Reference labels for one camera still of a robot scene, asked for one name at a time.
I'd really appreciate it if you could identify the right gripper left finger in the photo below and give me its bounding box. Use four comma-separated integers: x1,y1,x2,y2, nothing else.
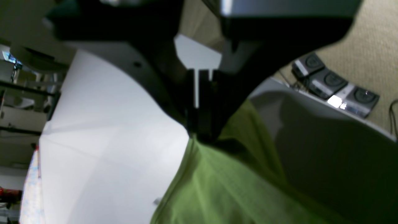
44,0,193,134

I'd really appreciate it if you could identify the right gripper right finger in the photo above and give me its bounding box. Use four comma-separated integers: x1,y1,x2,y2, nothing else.
199,0,362,142

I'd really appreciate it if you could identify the green T-shirt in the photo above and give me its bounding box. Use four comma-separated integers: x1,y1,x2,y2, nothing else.
150,100,353,224

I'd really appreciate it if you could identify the black foot pedal left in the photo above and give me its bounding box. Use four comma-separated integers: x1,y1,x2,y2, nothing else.
292,52,326,80

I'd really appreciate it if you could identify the black foot pedal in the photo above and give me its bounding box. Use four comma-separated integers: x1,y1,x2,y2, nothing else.
292,52,326,80
306,68,348,100
327,83,380,119

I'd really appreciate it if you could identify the black foot pedal middle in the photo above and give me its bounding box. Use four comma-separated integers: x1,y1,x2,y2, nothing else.
306,68,348,100

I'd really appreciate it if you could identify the black foot pedal right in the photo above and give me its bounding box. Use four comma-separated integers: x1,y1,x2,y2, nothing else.
327,83,380,119

